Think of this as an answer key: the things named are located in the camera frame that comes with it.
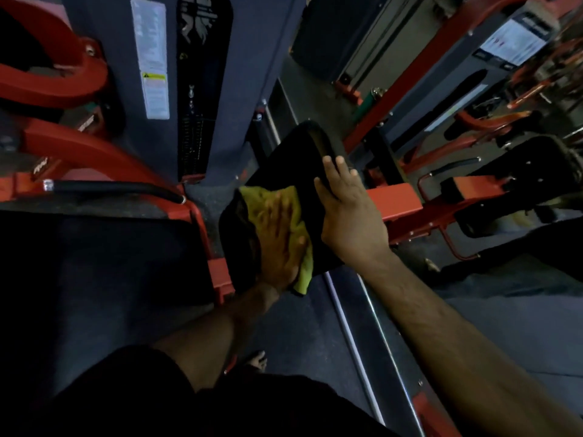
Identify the person's left hand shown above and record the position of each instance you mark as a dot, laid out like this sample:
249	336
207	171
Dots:
277	250

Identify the person's right hand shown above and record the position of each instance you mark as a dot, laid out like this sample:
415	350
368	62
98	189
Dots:
350	222

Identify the person's right middle finger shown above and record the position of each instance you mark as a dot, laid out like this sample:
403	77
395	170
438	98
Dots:
343	170

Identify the person's left thumb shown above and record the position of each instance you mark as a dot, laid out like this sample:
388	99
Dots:
300	244

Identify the person's right thumb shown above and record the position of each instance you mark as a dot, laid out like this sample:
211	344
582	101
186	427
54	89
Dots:
321	190

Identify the black padded machine cushion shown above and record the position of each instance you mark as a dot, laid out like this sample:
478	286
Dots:
291	163

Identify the yellow cleaning cloth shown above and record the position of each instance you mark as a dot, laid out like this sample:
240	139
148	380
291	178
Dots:
253	202

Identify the person's left forearm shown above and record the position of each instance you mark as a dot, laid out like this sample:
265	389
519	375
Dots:
218	332

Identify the person's right forearm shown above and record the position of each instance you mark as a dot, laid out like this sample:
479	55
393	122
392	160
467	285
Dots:
455	350

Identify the green bottle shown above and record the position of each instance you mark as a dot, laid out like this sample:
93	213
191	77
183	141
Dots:
365	106

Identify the person's foot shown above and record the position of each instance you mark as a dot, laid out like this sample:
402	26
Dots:
258	360

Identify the grey weight stack tower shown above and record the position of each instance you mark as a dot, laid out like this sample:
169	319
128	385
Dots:
255	63

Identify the black weight stack plates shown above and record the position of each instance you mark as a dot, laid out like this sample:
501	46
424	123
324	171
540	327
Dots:
200	77

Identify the black padded seat cushion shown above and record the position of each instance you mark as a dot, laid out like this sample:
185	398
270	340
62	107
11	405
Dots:
524	186

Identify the person's black shorts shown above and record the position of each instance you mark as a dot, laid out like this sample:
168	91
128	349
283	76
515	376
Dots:
182	409

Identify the white instruction placard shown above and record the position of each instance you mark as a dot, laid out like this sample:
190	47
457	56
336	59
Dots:
512	40

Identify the white warning label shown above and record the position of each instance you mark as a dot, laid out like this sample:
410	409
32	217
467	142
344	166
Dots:
151	49

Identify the red gym machine with bracket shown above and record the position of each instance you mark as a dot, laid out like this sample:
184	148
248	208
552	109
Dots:
396	204

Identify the chrome floor rail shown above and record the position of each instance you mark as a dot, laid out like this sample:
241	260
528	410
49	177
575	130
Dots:
350	341
387	345

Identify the grey tower with red frame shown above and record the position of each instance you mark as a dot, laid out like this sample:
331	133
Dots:
428	54

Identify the red gym machine frame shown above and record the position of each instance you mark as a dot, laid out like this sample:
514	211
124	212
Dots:
82	150

